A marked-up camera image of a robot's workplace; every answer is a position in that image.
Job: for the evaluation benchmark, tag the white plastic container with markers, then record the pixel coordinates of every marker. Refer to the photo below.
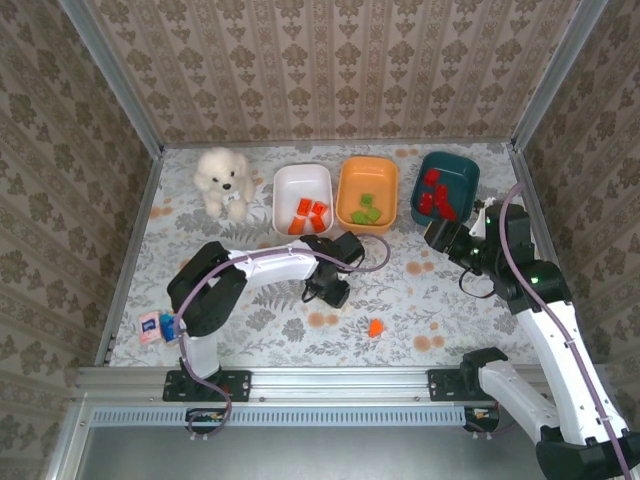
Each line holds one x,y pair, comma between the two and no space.
290,185

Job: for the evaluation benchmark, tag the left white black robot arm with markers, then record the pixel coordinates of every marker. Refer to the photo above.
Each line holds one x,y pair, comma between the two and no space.
280,265

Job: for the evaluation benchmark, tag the dark teal plastic container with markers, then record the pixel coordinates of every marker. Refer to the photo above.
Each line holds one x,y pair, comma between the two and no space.
457,172

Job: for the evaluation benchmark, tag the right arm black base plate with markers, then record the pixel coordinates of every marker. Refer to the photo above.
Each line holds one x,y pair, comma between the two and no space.
445,385

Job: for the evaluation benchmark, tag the aluminium side rail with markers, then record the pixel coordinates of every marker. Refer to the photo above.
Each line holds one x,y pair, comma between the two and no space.
133,250
520,165

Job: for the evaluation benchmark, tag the pink tissue pack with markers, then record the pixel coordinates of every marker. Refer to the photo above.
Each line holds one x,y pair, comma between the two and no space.
148,327

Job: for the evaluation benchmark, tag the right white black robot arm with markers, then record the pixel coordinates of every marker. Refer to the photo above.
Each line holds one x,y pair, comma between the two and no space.
550,340

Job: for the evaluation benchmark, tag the blue tissue pack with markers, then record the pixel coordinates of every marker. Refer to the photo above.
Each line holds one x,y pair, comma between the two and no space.
169,327

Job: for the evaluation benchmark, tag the white plush dog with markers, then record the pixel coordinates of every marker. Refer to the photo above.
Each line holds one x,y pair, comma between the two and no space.
220,172

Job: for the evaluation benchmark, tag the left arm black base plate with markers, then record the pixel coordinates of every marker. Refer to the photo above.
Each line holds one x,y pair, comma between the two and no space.
235,385

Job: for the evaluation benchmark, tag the orange plastic container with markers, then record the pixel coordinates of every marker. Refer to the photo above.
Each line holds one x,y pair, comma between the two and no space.
365,175

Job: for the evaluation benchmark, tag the aluminium front rail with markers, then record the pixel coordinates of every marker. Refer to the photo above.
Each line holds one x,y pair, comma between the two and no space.
340,385

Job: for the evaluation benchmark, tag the aluminium frame post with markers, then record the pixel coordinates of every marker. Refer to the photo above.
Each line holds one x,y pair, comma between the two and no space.
117,80
554,75

